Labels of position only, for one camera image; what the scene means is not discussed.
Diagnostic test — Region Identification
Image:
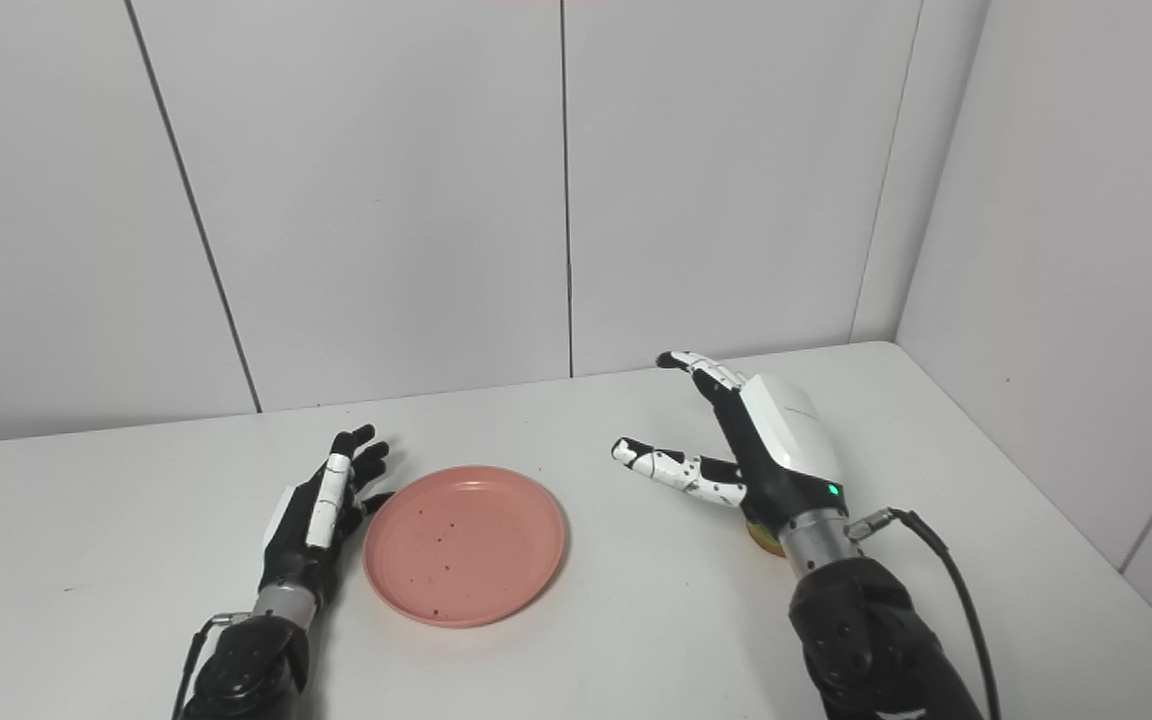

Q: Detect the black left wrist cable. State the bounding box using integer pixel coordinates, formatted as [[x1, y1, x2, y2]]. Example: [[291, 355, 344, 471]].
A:
[[170, 612, 253, 720]]

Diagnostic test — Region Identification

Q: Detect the pink round plate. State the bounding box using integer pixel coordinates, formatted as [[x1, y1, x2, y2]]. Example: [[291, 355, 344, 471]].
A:
[[363, 465, 567, 629]]

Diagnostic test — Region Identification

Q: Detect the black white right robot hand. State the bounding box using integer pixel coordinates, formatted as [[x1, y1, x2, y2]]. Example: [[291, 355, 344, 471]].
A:
[[611, 350, 850, 533]]

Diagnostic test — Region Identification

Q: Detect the toy hamburger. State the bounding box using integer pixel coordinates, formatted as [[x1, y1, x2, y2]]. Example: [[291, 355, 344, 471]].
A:
[[745, 517, 786, 558]]

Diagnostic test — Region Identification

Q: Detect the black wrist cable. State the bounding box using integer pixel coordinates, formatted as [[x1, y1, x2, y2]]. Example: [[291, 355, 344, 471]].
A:
[[844, 506, 1003, 720], [170, 612, 253, 720]]

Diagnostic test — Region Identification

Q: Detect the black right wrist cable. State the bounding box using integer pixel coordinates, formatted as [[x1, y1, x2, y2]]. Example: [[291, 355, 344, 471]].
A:
[[844, 506, 1003, 720]]

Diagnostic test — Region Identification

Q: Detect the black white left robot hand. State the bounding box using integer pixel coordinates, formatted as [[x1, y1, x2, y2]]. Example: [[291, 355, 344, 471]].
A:
[[258, 424, 396, 607]]

